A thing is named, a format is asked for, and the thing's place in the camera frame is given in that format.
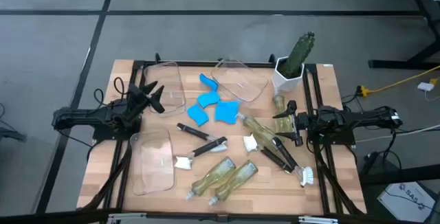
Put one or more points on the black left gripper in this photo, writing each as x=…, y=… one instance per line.
x=135, y=103

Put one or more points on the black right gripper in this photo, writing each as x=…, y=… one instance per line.
x=298, y=128

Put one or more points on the yellow dish soap bottle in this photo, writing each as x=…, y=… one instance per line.
x=211, y=177
x=258, y=129
x=233, y=182
x=282, y=122

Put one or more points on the clear plastic bin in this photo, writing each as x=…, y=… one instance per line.
x=247, y=86
x=170, y=79
x=151, y=169

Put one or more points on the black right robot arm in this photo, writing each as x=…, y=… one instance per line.
x=364, y=117

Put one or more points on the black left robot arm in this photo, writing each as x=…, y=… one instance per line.
x=86, y=115

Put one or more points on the white hexagonal plant pot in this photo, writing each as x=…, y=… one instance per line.
x=285, y=84

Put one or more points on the green cactus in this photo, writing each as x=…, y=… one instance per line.
x=299, y=54

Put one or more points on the black power strip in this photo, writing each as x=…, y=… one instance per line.
x=369, y=160

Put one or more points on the white printed cardboard box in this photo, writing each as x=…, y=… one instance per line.
x=405, y=200

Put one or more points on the white power adapter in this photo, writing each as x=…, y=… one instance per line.
x=426, y=86

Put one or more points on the black stand foot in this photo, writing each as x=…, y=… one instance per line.
x=10, y=134

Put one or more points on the black aluminium table frame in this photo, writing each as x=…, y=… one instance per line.
x=196, y=64

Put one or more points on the silver metal bracket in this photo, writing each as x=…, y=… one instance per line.
x=127, y=218
x=318, y=220

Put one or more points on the black desk leg frame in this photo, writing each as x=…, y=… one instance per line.
x=395, y=64

